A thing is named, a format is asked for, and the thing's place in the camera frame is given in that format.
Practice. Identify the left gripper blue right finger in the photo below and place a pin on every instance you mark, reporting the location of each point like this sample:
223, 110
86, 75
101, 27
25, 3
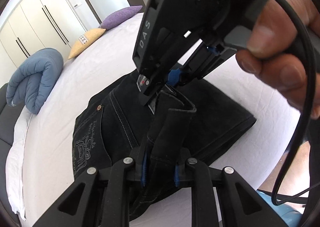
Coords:
183, 155

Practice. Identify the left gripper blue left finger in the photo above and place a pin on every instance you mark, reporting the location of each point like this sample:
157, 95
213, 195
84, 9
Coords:
142, 162

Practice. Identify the white bed sheet mattress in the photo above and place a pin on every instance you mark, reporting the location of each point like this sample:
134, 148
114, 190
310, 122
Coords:
39, 164

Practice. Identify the yellow cushion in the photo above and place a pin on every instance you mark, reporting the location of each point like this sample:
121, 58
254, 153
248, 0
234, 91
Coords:
85, 40

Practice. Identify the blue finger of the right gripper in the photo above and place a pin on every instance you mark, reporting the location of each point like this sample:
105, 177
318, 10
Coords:
215, 50
174, 76

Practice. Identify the blue folded duvet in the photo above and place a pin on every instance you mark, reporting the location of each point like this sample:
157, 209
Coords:
34, 79

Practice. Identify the cream wardrobe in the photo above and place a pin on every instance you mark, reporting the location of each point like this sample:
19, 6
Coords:
36, 24

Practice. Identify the purple cushion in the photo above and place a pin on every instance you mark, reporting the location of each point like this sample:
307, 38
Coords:
120, 16

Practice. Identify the black denim pants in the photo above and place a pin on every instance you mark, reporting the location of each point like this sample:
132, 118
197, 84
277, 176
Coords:
198, 117

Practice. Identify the right hand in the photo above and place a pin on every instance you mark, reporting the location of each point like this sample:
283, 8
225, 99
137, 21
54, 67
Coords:
265, 55

